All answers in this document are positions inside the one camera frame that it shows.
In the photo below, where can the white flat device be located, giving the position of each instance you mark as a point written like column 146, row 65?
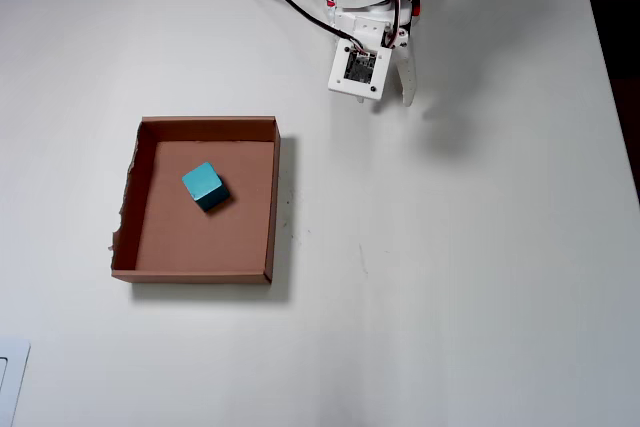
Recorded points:
column 17, row 372

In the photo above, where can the blue cube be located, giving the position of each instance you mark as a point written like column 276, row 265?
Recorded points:
column 200, row 182

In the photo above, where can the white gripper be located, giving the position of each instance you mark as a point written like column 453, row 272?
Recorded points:
column 406, row 78

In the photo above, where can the brown cardboard box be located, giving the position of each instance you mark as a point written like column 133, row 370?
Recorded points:
column 210, row 242

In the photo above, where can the white wrist camera plate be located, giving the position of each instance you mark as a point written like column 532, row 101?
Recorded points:
column 360, row 69

